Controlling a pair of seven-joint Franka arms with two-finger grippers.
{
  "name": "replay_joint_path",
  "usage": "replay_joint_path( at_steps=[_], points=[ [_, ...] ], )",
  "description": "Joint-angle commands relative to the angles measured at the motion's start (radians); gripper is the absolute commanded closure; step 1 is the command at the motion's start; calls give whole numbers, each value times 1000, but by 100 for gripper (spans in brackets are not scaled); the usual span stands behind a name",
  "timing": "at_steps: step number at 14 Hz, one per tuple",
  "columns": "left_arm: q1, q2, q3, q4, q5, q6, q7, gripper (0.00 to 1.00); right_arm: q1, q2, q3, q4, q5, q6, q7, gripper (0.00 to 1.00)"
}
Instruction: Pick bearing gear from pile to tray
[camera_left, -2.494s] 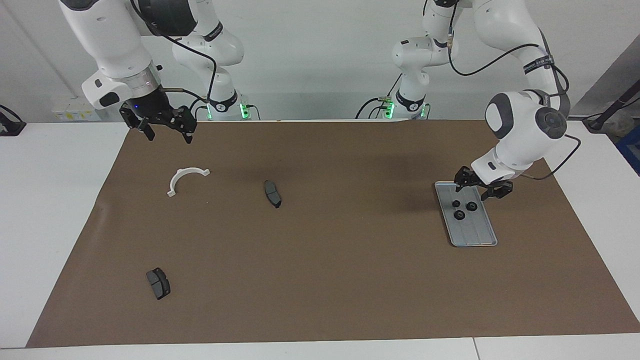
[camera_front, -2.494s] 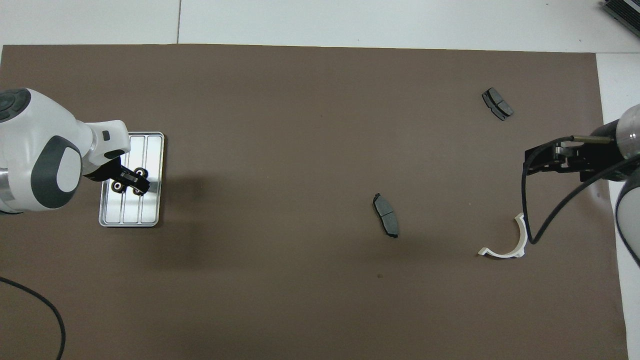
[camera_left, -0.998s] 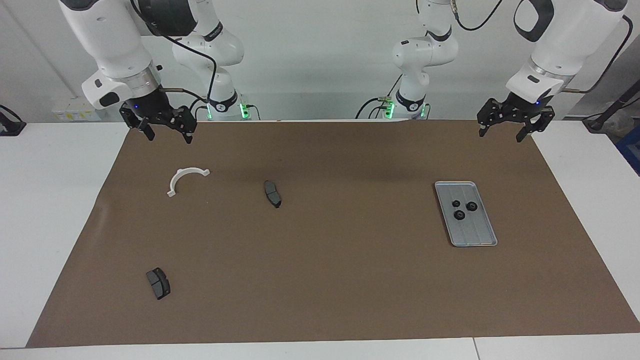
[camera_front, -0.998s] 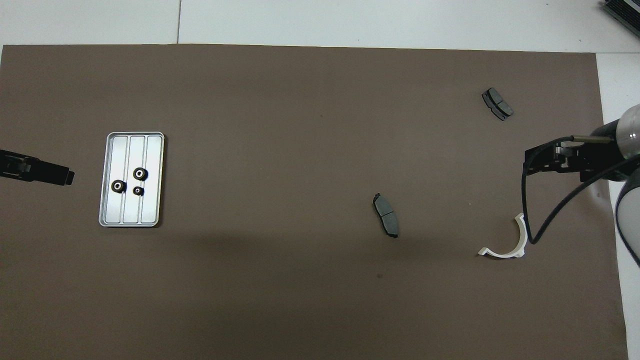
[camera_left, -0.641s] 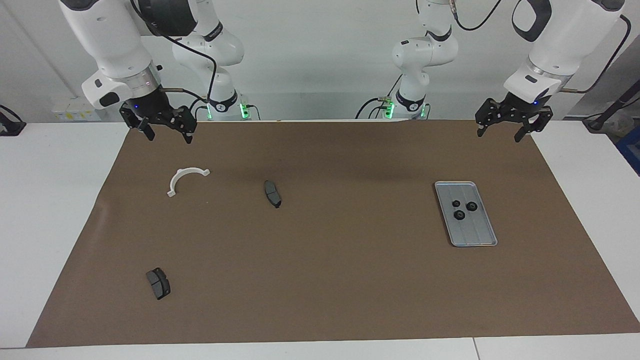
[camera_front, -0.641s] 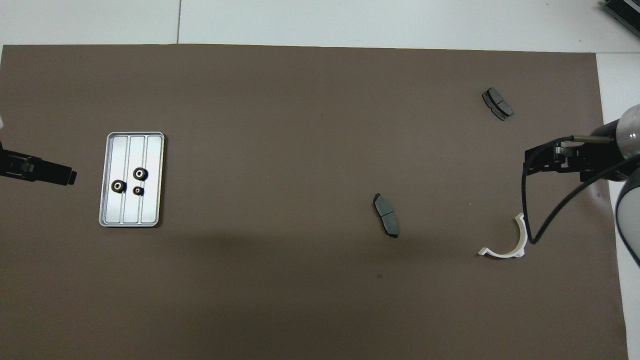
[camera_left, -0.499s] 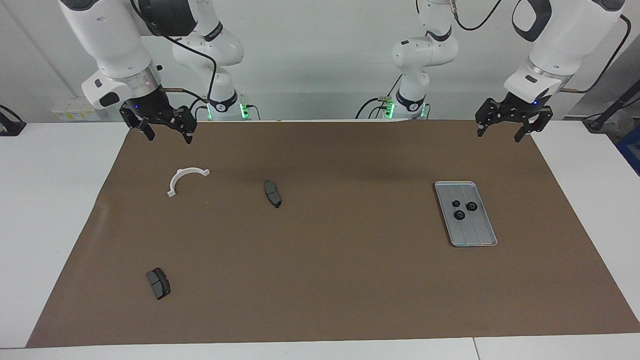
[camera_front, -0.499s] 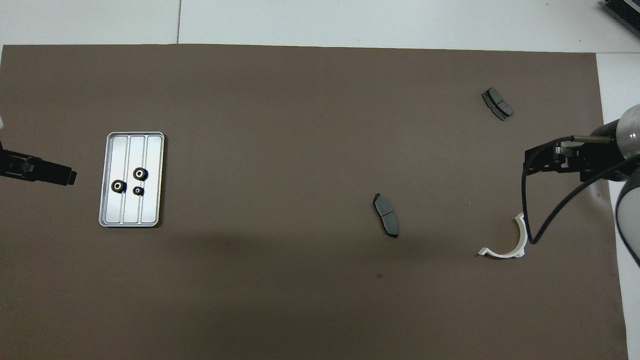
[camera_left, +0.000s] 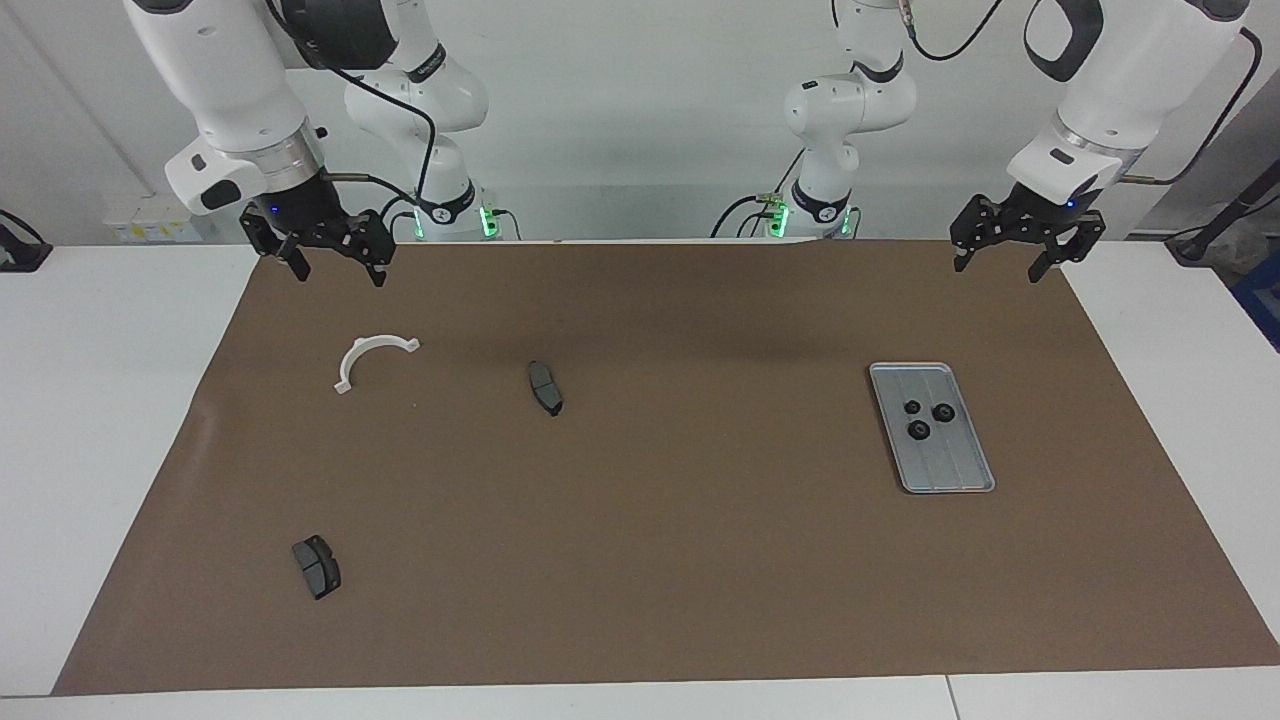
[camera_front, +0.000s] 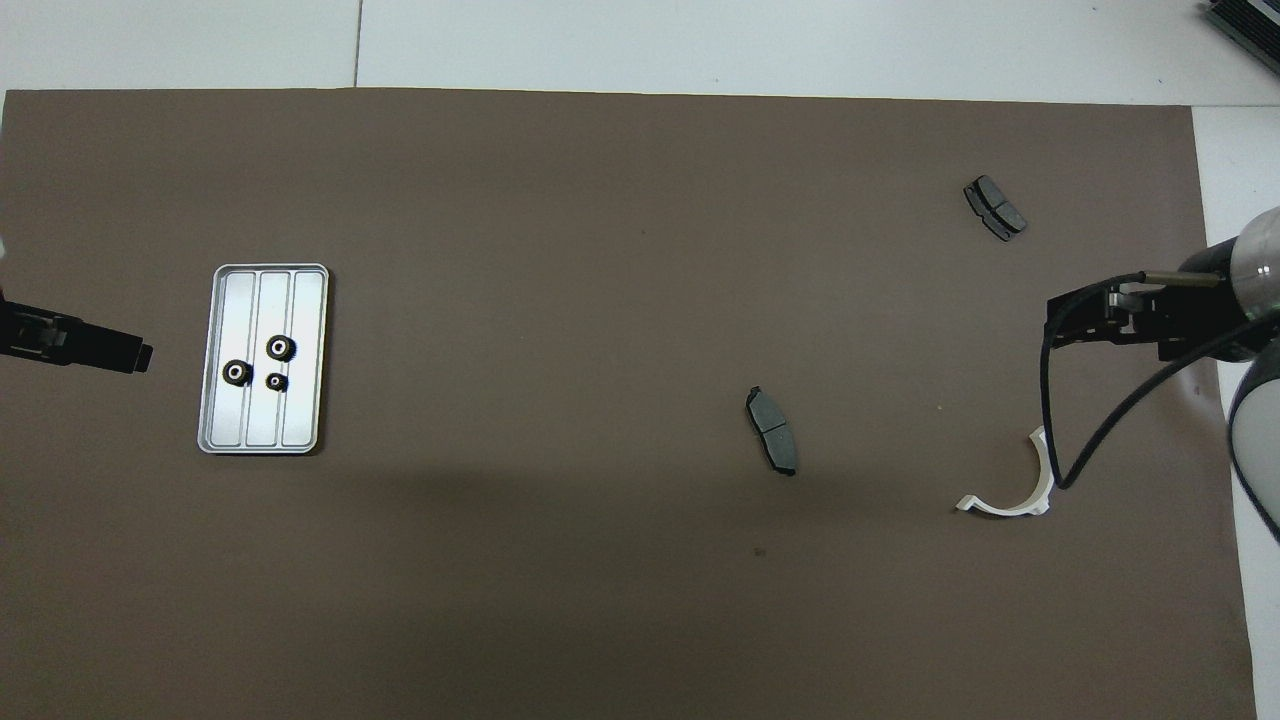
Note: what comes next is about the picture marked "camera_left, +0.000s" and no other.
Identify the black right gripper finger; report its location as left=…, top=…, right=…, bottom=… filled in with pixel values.
left=240, top=213, right=312, bottom=285
left=335, top=208, right=397, bottom=290

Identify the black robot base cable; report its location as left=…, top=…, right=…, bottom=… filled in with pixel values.
left=383, top=193, right=423, bottom=243
left=712, top=193, right=773, bottom=238

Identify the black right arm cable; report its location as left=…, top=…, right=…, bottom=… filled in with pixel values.
left=265, top=0, right=437, bottom=201

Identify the white curved plastic bracket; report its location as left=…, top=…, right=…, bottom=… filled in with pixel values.
left=333, top=334, right=422, bottom=395

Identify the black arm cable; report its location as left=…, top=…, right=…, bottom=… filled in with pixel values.
left=265, top=0, right=437, bottom=201
left=1118, top=28, right=1259, bottom=187

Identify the brown table mat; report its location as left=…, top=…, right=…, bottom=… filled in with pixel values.
left=52, top=238, right=1280, bottom=697

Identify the silver ribbed metal tray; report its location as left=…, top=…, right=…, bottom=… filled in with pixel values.
left=868, top=361, right=997, bottom=495

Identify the black tripod stand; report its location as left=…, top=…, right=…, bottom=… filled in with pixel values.
left=1165, top=160, right=1280, bottom=266

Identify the long dark grey brake pad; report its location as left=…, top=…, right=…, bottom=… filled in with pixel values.
left=527, top=360, right=565, bottom=418

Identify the black clamp stand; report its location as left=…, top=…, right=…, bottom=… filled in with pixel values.
left=0, top=208, right=53, bottom=273

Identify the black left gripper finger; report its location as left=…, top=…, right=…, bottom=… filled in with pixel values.
left=949, top=195, right=1014, bottom=274
left=1027, top=209, right=1108, bottom=285

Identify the blue crate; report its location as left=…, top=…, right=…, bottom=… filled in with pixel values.
left=1232, top=248, right=1280, bottom=353

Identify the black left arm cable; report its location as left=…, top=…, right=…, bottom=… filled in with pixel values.
left=1118, top=28, right=1259, bottom=187

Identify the white wall socket box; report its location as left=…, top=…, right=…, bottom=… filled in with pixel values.
left=105, top=195, right=216, bottom=244

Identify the short dark grey brake pad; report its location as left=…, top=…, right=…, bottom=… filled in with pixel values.
left=291, top=535, right=342, bottom=601

